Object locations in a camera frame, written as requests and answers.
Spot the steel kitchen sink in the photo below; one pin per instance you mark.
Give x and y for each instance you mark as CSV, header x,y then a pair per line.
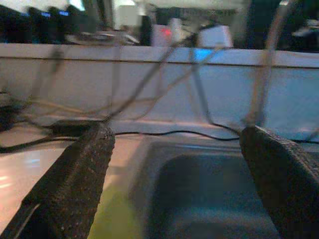
x,y
199,189

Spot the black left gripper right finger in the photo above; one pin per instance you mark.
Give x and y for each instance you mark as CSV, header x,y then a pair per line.
x,y
286,179

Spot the flat black power adapter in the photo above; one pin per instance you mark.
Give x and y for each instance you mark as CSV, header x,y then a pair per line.
x,y
72,127

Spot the white box red light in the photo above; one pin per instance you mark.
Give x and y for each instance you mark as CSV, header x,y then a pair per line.
x,y
167,35

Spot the steel gooseneck faucet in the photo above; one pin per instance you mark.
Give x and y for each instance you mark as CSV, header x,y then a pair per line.
x,y
261,87

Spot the light green plate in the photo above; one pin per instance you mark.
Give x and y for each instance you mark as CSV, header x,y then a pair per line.
x,y
114,214

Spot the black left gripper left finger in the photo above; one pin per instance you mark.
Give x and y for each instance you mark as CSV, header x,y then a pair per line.
x,y
69,179

